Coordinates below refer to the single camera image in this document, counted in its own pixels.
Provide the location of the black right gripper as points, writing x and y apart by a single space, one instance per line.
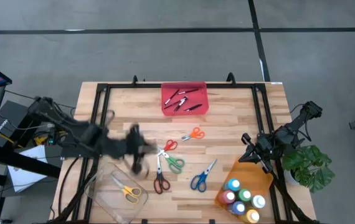
264 144

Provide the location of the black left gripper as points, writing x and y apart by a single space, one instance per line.
135 143

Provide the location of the black and red scissors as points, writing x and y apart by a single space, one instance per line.
159 174

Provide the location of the teal paint bottle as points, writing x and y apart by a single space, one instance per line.
234 185

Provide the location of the green paint bottle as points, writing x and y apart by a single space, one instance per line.
244 195

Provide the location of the orange scissors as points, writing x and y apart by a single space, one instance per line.
191 135

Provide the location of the white paint bottle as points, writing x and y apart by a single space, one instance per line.
258 201

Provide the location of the red paint bottle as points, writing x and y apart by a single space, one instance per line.
229 197

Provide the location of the yellow scissors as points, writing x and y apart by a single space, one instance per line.
122 186

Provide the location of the blue paint bottle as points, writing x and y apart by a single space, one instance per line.
238 208

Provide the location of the thick black paintbrush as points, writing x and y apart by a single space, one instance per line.
178 106
184 99

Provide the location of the yellow paint bottle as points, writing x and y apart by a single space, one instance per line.
251 216

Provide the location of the long thin black paintbrush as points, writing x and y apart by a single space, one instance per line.
191 91

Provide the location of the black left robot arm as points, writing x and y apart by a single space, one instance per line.
87 137

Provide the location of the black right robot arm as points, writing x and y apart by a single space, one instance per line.
292 127

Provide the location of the orange translucent plastic bin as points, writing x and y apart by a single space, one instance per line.
252 171

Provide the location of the green scissors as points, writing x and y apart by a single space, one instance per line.
168 157

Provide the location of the white plant pot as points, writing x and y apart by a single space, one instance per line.
289 179

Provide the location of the blue scissors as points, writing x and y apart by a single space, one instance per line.
205 175

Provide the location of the green potted plant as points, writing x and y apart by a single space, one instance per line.
308 161

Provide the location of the pink translucent plastic bin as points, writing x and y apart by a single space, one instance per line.
193 99

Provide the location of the clear plastic bin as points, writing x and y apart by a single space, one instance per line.
102 199

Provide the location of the black metal stand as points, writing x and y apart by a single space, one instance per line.
25 161

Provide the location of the white paper sheet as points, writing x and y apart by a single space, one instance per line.
25 174

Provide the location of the black equipment box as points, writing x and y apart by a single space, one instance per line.
12 116

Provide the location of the black metal table frame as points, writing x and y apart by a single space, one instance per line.
101 102

